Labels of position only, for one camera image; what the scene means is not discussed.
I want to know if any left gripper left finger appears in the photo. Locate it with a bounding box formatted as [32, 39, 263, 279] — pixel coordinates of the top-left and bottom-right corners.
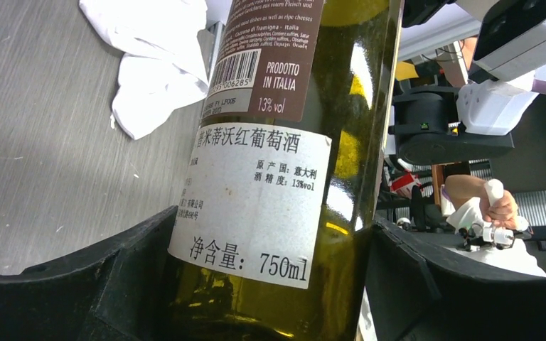
[0, 207, 177, 340]

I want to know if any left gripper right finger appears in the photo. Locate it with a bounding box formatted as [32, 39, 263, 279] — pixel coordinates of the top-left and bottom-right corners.
[365, 217, 546, 340]

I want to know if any dark green wine bottle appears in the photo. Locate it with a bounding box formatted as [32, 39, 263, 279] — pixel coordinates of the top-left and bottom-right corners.
[154, 1, 403, 340]

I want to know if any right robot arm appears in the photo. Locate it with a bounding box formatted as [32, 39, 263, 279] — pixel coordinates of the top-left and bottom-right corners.
[385, 1, 546, 166]

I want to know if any person's hand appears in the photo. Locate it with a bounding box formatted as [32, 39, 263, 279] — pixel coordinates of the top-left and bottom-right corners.
[479, 188, 519, 230]

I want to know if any white cloth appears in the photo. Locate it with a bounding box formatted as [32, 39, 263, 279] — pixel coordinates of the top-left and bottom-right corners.
[79, 0, 209, 140]

